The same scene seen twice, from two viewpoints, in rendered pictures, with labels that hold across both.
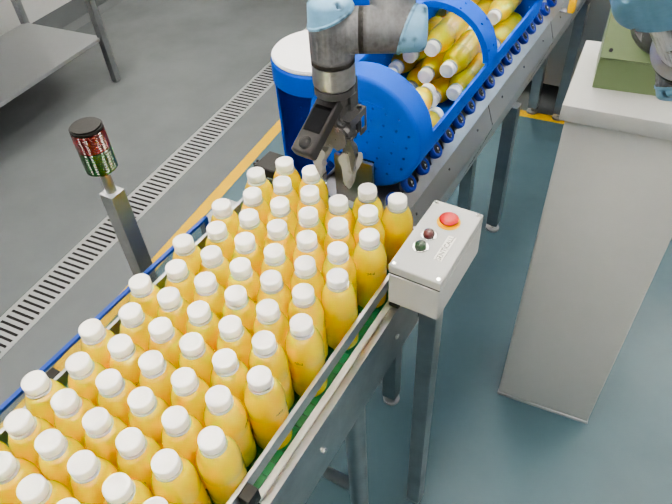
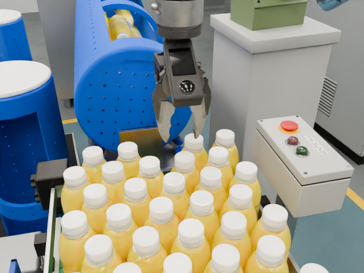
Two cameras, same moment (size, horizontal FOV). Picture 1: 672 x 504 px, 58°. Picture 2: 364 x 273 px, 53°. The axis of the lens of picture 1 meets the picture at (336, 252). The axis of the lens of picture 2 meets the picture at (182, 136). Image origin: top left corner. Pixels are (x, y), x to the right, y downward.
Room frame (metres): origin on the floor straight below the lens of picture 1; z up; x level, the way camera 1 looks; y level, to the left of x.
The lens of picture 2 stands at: (0.56, 0.41, 1.50)
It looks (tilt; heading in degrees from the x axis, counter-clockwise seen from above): 33 degrees down; 313
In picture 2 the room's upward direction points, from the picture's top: straight up
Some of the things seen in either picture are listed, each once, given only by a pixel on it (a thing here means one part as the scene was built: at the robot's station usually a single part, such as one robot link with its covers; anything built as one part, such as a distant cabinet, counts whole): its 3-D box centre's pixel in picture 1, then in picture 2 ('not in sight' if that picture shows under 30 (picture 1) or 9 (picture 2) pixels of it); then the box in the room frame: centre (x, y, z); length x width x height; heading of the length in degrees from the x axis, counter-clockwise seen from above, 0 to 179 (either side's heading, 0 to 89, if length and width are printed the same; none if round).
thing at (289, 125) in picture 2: (448, 219); (289, 126); (0.84, -0.21, 1.11); 0.04 x 0.04 x 0.01
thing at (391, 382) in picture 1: (392, 344); not in sight; (1.15, -0.15, 0.31); 0.06 x 0.06 x 0.63; 56
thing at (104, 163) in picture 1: (98, 157); not in sight; (1.01, 0.45, 1.18); 0.06 x 0.06 x 0.05
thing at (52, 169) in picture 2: (276, 178); (58, 186); (1.20, 0.13, 0.95); 0.10 x 0.07 x 0.10; 56
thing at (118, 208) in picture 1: (174, 349); not in sight; (1.01, 0.45, 0.55); 0.04 x 0.04 x 1.10; 56
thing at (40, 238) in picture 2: not in sight; (44, 252); (1.07, 0.25, 0.94); 0.03 x 0.02 x 0.08; 146
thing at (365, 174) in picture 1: (356, 178); (141, 149); (1.13, -0.06, 0.99); 0.10 x 0.02 x 0.12; 56
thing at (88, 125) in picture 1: (98, 159); not in sight; (1.01, 0.45, 1.18); 0.06 x 0.06 x 0.16
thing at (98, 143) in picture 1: (90, 138); not in sight; (1.01, 0.45, 1.23); 0.06 x 0.06 x 0.04
